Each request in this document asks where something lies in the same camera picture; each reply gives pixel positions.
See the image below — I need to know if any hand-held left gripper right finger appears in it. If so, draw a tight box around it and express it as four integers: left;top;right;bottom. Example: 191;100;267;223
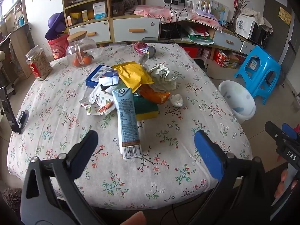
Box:
193;130;273;225

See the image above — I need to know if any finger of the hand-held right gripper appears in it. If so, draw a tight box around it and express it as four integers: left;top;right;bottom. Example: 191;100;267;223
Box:
265;121;294;146
282;123;300;144

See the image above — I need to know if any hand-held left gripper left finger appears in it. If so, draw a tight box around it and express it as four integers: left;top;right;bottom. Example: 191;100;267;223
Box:
21;129;104;225

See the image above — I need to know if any light blue milk carton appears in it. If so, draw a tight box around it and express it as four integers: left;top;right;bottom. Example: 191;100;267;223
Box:
112;87;143;160

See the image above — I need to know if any white plastic bin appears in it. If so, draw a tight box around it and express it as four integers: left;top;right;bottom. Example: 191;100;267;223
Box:
218;80;256;125

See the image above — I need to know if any yellow green sponge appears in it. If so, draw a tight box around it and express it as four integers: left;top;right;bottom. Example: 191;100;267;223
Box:
133;93;159;121

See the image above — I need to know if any person's right hand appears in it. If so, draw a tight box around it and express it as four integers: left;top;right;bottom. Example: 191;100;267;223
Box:
274;170;298;199

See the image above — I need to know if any person's left hand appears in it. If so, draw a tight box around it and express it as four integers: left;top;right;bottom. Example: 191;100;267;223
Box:
116;211;147;225

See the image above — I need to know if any floral tablecloth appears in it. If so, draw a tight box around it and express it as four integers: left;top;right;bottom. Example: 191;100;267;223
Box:
7;43;253;210

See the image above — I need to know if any white snack wrapper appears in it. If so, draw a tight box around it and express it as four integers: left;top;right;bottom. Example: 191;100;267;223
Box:
79;84;118;116

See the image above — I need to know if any crumpled white tissue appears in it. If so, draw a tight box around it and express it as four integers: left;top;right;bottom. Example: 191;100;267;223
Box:
169;94;184;107

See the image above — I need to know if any blue plastic stool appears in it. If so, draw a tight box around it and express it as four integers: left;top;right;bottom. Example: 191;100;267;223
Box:
234;45;282;105

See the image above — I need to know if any blue cardboard box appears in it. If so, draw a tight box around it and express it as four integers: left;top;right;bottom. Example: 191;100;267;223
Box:
85;64;120;88

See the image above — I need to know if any orange snack wrapper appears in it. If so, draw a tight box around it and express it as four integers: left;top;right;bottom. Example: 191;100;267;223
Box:
138;84;170;105

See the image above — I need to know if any black phone stand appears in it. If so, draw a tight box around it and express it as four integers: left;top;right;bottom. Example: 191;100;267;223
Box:
0;85;30;134

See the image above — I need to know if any yellow snack wrapper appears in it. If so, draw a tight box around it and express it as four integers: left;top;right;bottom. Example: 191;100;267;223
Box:
112;61;155;93

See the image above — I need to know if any crumpled pale green paper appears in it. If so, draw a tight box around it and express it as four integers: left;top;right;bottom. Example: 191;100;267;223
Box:
146;64;179;92

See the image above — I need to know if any black floor object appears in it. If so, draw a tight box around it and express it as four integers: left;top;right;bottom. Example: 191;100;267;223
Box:
194;58;209;74

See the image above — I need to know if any brown fuzzy rug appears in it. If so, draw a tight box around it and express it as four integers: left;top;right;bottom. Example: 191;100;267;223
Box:
1;187;23;214

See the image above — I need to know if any large red cardboard box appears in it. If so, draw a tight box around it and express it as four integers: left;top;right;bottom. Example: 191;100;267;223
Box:
213;49;246;69

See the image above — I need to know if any dark grey door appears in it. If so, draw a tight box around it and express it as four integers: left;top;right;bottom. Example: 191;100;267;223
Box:
262;0;298;54

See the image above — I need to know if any plastic jar with red label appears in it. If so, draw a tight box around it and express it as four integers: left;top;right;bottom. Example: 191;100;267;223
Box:
25;44;53;81

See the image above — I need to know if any small red cardboard box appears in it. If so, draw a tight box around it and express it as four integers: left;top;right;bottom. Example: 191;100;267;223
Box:
183;47;203;58

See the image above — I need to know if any glass jar with wooden lid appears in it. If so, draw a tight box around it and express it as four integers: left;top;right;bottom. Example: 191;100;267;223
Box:
66;30;98;69

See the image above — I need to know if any red bucket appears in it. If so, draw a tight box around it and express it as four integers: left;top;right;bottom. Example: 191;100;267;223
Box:
48;33;71;60

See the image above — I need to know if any white microwave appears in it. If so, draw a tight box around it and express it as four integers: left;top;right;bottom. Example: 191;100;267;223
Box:
235;16;268;43

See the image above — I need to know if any yellow paper sheet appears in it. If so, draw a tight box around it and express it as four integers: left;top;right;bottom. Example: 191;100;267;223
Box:
278;7;292;25

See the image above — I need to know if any beige printed cover cloth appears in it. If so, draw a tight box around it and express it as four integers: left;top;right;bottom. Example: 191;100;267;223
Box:
241;7;274;34

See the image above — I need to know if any pink drink can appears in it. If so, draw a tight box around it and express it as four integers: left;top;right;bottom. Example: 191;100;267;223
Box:
134;41;156;59

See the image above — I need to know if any tall wooden shelf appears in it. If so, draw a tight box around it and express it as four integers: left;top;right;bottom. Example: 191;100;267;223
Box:
0;0;35;80

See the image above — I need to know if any dried twigs bundle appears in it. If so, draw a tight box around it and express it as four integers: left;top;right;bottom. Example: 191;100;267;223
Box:
228;0;250;32

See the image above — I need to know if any purple hat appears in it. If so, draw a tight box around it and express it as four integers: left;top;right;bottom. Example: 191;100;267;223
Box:
45;12;68;40

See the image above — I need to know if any colourful map board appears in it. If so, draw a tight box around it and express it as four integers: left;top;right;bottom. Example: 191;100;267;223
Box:
199;0;229;22

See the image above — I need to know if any wooden shelf cabinet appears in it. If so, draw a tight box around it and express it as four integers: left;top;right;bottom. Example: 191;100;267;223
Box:
60;0;162;45

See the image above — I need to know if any blue white box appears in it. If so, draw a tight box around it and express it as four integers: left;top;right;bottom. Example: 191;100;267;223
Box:
93;1;108;19

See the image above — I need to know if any white router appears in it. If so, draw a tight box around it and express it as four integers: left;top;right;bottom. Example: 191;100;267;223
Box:
193;0;213;14

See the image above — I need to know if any pink floral cloth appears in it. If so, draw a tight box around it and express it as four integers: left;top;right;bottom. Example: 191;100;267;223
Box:
133;5;173;20

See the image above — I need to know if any grey drawer with wooden handle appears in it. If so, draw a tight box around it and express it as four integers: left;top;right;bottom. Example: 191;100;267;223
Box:
69;20;111;43
112;17;161;43

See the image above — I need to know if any wall power strip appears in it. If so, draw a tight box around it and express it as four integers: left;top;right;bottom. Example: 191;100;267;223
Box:
163;0;191;6

